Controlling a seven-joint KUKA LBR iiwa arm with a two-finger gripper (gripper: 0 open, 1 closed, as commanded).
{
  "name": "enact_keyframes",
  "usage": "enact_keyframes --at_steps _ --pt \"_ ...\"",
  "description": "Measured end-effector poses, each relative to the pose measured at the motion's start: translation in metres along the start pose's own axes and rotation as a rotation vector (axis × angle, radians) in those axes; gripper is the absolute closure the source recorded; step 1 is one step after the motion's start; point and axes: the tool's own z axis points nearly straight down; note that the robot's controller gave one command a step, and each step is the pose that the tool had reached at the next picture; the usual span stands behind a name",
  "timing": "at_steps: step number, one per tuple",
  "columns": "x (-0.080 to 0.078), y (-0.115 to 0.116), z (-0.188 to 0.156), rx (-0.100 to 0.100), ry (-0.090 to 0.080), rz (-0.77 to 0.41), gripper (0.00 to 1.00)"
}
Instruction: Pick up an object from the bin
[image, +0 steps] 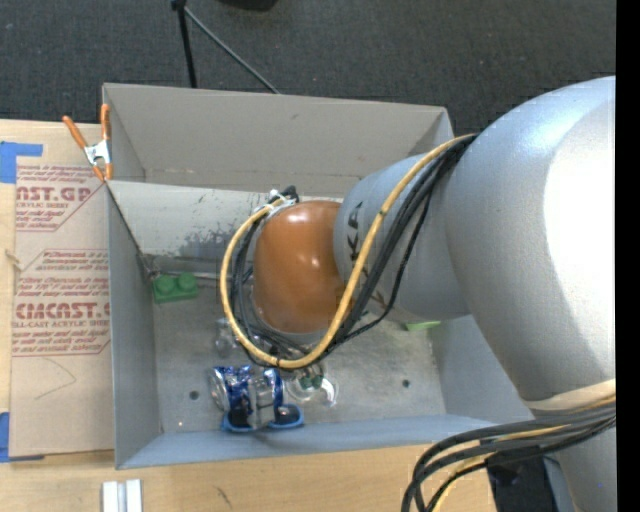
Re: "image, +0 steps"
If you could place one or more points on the clear glass thing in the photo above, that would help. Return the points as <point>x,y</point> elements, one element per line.
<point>226,337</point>

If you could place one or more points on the blue and silver crushed can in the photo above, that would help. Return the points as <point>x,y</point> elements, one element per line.
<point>227,387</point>

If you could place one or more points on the blue sunglasses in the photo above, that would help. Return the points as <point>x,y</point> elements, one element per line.
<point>290,419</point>

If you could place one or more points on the green toy brick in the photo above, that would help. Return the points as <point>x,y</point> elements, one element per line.
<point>174,288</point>

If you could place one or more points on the grey metal bin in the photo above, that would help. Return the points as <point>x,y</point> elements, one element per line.
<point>380,370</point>

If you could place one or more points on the green flat block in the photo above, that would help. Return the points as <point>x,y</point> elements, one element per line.
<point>422,326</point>

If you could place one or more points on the brown cardboard board red print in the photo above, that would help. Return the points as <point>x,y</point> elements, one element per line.
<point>60,390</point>

